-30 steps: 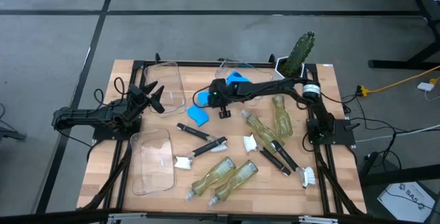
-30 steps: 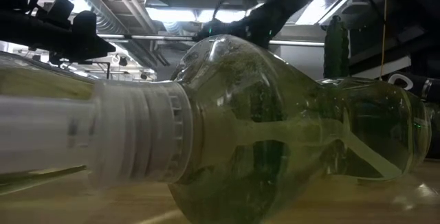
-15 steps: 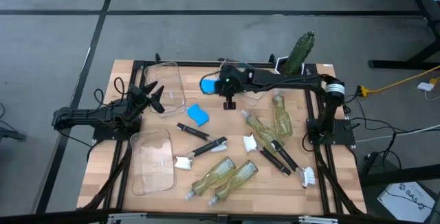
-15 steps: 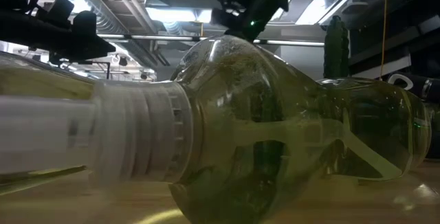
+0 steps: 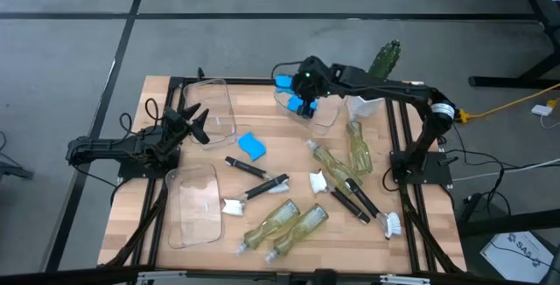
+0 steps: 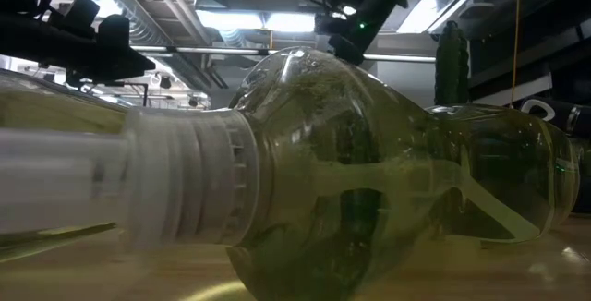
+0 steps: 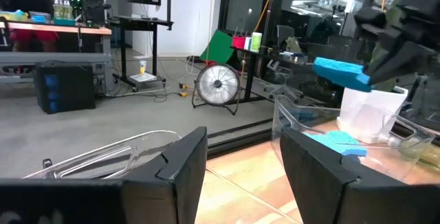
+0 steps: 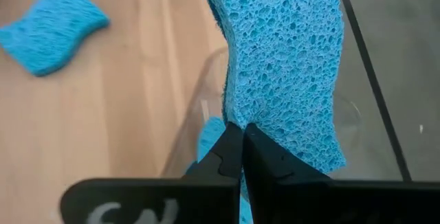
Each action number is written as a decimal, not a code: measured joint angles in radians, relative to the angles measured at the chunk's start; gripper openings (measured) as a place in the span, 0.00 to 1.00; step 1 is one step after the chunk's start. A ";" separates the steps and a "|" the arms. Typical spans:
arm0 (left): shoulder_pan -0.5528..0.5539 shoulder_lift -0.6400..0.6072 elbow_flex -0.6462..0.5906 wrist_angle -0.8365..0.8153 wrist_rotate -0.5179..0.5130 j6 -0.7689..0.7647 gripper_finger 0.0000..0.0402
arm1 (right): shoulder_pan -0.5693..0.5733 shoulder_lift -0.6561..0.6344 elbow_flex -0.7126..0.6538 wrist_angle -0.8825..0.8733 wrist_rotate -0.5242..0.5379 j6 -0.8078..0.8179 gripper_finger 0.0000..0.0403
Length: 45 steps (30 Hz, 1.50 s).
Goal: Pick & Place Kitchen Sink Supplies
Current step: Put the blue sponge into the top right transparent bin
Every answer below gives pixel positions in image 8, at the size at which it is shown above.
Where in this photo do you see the clear plastic bin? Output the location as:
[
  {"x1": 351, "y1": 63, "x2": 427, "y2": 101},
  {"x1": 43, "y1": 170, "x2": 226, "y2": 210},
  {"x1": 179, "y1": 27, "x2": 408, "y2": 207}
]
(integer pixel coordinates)
[{"x1": 159, "y1": 45, "x2": 413, "y2": 183}]

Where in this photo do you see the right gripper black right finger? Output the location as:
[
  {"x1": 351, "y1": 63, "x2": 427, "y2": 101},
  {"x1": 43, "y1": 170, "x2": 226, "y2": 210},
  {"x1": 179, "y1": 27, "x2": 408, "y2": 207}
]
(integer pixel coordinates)
[{"x1": 243, "y1": 123, "x2": 440, "y2": 224}]

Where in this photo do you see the black aluminium table frame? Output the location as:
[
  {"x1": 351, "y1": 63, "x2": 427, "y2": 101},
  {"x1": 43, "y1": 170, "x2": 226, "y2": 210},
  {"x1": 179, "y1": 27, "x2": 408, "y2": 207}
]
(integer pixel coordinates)
[{"x1": 333, "y1": 0, "x2": 413, "y2": 183}]

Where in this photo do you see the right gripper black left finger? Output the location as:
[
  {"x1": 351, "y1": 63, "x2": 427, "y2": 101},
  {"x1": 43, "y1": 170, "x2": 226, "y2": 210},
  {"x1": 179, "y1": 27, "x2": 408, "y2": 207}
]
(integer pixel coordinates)
[{"x1": 60, "y1": 121, "x2": 245, "y2": 224}]

